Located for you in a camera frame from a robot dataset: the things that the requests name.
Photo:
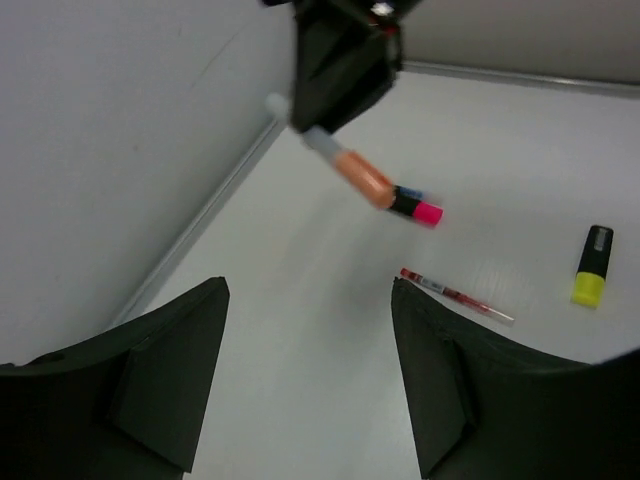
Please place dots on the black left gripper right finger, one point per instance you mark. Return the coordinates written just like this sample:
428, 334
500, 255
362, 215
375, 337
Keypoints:
482, 406

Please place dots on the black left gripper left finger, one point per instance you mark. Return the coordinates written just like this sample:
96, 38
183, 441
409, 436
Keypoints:
126, 404

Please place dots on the red refill pen upper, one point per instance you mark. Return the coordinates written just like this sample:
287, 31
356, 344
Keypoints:
456, 296

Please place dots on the orange clear highlighter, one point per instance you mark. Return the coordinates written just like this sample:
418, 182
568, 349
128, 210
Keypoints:
364, 177

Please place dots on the yellow black highlighter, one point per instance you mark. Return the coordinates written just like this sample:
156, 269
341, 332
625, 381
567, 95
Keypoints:
590, 278

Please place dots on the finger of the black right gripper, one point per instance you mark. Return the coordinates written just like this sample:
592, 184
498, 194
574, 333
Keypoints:
348, 56

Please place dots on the pink black highlighter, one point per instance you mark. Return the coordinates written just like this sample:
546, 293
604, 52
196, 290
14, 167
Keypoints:
412, 204

